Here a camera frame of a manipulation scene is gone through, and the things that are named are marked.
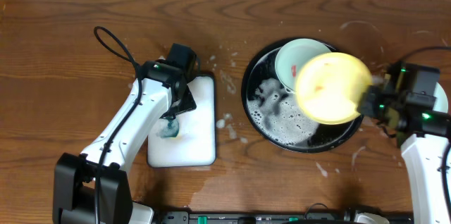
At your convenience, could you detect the green sponge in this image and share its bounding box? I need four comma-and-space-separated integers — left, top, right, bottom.
158, 118, 180, 138

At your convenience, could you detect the mint plate long red stain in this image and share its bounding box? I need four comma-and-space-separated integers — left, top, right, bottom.
433, 83, 448, 113

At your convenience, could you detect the yellow plate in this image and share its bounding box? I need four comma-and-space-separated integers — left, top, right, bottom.
295, 52, 373, 125

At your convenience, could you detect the mint plate small red stain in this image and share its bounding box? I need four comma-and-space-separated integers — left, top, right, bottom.
275, 38, 332, 92

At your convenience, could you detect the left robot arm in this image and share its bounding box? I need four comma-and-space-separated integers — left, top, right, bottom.
52, 61, 193, 223

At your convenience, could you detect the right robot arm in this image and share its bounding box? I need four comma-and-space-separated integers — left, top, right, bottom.
358, 70, 450, 223

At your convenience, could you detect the black round tray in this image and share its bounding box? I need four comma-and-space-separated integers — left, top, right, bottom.
241, 37, 363, 153

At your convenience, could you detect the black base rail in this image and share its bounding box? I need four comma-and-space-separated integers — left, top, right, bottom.
152, 209, 414, 224

